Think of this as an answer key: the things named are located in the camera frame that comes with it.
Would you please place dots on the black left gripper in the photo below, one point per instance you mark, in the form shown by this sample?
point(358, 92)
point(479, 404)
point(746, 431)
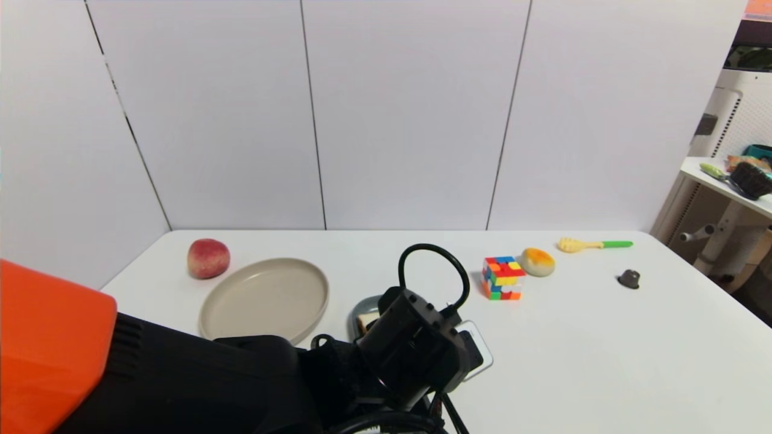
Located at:
point(463, 367)

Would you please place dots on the white bread slice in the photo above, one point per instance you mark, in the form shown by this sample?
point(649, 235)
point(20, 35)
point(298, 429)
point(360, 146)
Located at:
point(366, 324)

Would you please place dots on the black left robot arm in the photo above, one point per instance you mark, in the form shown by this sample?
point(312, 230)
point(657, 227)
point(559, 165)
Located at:
point(181, 380)

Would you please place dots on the grey square plate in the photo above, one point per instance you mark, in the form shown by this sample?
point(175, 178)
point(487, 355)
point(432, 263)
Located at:
point(359, 306)

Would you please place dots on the beige brown round plate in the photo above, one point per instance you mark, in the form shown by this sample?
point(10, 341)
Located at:
point(265, 298)

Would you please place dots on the dark green object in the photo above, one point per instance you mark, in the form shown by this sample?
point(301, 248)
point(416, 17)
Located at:
point(751, 58)

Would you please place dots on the multicoloured Rubik's cube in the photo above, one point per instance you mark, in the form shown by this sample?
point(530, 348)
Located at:
point(503, 278)

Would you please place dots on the round orange-topped bun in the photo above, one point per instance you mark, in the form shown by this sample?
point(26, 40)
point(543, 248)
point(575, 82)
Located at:
point(538, 263)

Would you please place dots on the small dark grey knob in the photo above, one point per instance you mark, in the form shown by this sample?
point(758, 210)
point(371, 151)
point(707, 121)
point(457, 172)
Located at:
point(629, 279)

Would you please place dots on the red peach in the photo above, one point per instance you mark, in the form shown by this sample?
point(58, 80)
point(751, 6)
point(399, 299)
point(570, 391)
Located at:
point(208, 259)

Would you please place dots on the white side desk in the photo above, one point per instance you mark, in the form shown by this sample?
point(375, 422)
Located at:
point(730, 226)

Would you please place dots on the black ribbed cup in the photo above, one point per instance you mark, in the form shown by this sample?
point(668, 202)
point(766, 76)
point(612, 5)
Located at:
point(751, 181)

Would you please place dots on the orange brown toy food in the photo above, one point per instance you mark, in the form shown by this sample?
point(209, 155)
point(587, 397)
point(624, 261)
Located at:
point(740, 161)

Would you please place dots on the teal container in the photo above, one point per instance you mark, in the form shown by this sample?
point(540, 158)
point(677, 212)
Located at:
point(760, 151)

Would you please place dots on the white perforated panel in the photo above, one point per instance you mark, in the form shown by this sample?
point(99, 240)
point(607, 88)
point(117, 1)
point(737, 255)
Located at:
point(745, 114)

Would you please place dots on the orange box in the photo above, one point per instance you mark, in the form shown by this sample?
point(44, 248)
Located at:
point(760, 9)

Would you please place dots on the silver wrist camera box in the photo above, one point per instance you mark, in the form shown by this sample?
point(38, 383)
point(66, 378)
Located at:
point(479, 355)

